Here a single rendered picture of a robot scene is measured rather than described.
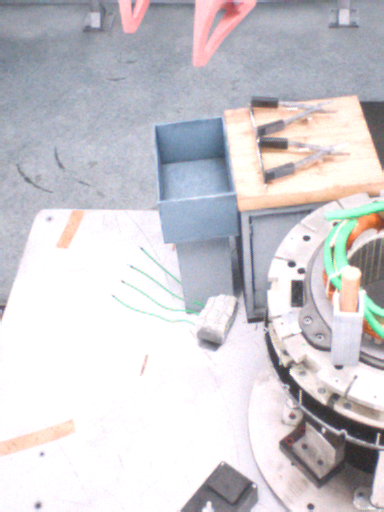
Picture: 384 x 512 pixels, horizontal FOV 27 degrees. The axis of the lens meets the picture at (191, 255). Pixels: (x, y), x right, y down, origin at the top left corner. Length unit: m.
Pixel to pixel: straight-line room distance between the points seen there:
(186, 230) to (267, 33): 2.23
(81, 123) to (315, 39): 0.97
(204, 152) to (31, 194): 1.55
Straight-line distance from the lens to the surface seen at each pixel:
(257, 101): 1.19
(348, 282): 0.78
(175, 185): 1.22
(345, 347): 0.85
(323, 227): 1.00
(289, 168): 1.08
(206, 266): 1.23
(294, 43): 3.24
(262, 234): 1.15
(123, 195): 2.65
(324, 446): 1.10
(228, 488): 1.09
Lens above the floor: 1.83
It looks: 49 degrees down
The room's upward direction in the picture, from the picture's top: 8 degrees counter-clockwise
